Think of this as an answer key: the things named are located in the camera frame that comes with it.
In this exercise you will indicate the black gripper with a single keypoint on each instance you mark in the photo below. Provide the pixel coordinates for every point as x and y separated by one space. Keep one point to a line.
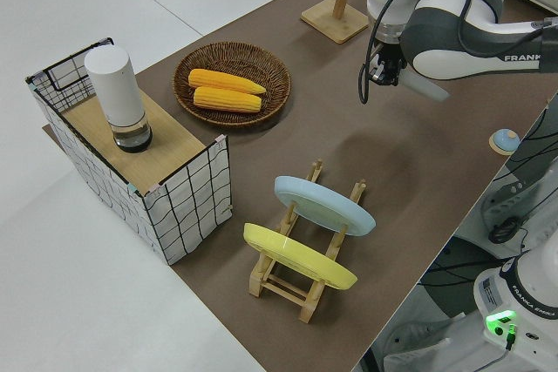
391 56

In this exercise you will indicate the gray plate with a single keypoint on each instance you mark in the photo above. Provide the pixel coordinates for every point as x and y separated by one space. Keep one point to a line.
425 86

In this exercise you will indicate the white Franka arm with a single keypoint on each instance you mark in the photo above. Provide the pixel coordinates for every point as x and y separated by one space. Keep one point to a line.
440 28

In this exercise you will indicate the light blue plate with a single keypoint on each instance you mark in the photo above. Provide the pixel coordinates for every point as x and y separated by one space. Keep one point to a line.
322 206

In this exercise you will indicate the yellow plate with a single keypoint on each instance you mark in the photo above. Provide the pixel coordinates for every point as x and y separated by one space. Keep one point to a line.
296 256

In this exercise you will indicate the low wooden plate rack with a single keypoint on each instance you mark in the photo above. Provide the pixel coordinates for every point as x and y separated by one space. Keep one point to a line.
281 289

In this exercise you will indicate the brown table mat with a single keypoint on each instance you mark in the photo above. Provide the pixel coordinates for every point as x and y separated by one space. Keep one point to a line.
436 150

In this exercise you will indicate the round wicker basket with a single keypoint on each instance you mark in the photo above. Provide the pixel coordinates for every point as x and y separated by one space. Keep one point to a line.
270 67

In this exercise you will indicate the blue dome call bell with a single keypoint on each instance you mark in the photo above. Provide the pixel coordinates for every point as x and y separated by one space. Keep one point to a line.
504 140

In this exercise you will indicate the yellow corn cob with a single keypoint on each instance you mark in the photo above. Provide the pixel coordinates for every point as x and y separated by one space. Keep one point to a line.
226 99
222 80

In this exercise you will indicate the pink binder clip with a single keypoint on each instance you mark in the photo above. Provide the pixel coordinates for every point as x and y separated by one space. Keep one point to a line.
154 190
221 142

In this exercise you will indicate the wooden board shelf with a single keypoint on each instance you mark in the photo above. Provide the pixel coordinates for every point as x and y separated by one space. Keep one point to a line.
165 137

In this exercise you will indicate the white cylinder bottle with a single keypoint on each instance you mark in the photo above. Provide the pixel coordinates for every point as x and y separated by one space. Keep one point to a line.
115 89

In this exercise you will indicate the teal binder clip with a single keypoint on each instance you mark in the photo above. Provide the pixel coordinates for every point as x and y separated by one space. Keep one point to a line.
132 188

